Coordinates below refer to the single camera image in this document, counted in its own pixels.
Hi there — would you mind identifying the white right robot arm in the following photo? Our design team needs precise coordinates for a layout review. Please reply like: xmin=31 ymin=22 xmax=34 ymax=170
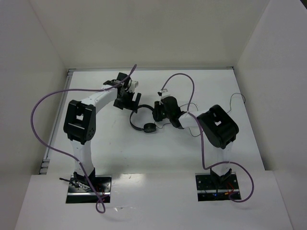
xmin=153 ymin=98 xmax=239 ymax=189

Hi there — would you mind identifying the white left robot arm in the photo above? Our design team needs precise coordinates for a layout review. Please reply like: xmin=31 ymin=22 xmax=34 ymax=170
xmin=63 ymin=79 xmax=141 ymax=191

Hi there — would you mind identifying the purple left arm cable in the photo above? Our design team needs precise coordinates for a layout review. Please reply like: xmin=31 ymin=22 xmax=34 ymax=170
xmin=30 ymin=63 xmax=138 ymax=214

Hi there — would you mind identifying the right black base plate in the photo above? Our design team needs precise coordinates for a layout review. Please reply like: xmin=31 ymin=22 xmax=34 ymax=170
xmin=195 ymin=173 xmax=242 ymax=202

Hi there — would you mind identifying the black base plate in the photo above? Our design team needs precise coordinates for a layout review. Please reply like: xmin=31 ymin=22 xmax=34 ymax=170
xmin=59 ymin=175 xmax=112 ymax=204
xmin=195 ymin=173 xmax=242 ymax=202

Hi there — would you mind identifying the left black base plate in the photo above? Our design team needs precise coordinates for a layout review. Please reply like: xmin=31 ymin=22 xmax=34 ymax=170
xmin=59 ymin=175 xmax=112 ymax=204

